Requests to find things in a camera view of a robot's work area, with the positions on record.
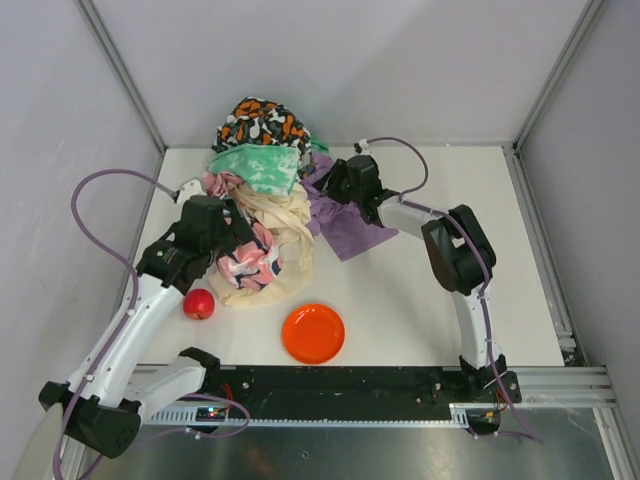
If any cream cloth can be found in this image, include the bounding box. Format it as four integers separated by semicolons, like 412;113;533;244
209;183;314;308

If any purple buttoned shirt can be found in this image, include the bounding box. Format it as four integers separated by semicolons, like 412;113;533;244
300;152;398;262

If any pink navy patterned cloth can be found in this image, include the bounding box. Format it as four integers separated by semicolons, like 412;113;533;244
201;172;283;291

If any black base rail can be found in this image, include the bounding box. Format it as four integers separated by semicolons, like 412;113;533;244
200;366;500;423

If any orange camouflage cloth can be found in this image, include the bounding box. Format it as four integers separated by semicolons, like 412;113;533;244
212;96;316;179

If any green white cloth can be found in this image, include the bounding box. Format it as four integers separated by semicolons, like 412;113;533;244
207;144;300;196

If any orange plastic plate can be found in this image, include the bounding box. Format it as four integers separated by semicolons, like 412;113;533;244
281;303;346;365

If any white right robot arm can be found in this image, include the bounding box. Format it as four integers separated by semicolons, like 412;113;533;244
314;155;521;406

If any aluminium frame profile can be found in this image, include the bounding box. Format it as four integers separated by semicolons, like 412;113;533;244
134;364;614;429

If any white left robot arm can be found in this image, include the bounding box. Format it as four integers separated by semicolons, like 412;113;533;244
39;195;252;459

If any red apple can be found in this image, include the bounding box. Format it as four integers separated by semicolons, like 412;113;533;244
182;289;215;320

